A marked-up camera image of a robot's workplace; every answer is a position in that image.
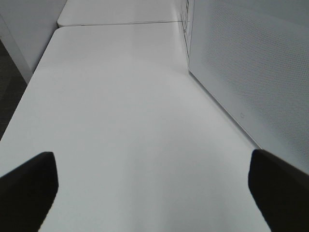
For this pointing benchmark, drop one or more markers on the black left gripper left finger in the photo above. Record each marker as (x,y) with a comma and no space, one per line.
(27,194)

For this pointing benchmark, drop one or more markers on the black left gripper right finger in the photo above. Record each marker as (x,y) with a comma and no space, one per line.
(280,191)

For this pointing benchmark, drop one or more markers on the white microwave door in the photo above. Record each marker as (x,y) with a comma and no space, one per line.
(252,56)

